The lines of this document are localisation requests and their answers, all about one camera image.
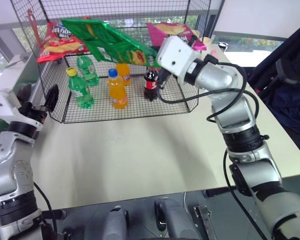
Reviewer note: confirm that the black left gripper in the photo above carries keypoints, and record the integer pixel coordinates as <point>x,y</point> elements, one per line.
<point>32,112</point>

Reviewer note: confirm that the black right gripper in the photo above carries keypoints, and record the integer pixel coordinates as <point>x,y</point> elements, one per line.
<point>165,76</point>

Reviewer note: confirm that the green chips bag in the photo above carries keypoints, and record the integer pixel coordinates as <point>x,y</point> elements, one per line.
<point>110,45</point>

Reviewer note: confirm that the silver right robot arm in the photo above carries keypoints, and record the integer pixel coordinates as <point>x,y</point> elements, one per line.
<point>240,117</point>

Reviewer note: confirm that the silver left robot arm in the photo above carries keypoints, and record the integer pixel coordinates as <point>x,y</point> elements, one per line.
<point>7,170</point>

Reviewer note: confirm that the cola bottle red label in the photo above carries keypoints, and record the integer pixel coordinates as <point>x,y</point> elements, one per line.
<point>151,85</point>

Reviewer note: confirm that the orange soda bottle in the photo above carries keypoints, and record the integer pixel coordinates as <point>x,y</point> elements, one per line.
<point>123,71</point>

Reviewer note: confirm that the green bottle yellow cap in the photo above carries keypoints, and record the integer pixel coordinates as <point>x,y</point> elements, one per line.
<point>80,92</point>

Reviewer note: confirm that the pink chips bag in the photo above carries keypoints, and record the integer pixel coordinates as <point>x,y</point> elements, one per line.
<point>170,28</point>

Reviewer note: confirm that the orange bottle blue cap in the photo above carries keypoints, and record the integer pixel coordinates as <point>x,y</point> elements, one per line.
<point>117,95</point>

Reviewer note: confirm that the red chips bag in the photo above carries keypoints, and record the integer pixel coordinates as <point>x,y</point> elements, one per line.
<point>57,47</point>

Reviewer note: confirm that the paper cup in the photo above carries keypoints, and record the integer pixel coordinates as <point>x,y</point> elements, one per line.
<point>206,43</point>

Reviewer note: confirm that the small black round object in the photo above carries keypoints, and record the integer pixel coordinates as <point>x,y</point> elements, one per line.
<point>223,45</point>

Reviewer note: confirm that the red plastic hanging strip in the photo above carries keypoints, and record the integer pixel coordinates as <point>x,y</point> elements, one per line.
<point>33,27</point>

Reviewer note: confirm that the grey chair armrest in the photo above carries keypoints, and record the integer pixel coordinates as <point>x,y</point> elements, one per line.
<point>286,72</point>

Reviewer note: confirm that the dark blue cloth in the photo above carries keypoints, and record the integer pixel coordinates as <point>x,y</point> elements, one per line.
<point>295,100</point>

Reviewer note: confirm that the grey rounded robot leg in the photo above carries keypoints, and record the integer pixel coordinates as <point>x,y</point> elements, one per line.
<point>176,220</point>
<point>115,223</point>

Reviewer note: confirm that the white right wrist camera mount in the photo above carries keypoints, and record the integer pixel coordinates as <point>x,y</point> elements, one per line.
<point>175,53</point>

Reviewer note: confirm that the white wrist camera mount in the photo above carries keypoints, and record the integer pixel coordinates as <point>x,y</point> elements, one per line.
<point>2,105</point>
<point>175,53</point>

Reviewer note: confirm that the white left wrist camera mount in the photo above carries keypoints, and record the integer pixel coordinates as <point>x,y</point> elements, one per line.
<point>2,105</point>

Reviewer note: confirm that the metal bracket under table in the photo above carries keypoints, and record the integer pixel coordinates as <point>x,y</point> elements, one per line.
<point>205,220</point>

